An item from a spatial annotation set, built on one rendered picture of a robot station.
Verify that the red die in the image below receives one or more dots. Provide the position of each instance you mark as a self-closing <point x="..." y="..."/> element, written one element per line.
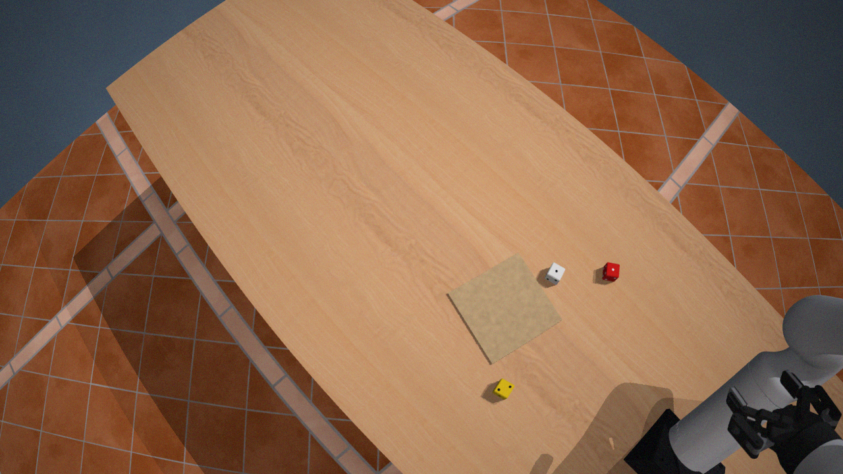
<point x="611" y="271"/>

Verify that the tan square mat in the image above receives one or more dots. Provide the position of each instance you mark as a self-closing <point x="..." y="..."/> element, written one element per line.
<point x="505" y="307"/>

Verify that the white die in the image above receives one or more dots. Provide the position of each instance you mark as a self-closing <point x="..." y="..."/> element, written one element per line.
<point x="554" y="273"/>

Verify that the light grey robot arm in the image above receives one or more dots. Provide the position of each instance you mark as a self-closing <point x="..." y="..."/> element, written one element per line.
<point x="813" y="329"/>

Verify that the yellow die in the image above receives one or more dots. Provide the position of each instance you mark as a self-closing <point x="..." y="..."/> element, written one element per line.
<point x="503" y="389"/>

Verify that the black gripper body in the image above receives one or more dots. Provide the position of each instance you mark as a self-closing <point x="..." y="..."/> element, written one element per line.
<point x="794" y="444"/>

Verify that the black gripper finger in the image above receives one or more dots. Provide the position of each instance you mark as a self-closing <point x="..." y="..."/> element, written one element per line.
<point x="805" y="395"/>
<point x="749" y="434"/>

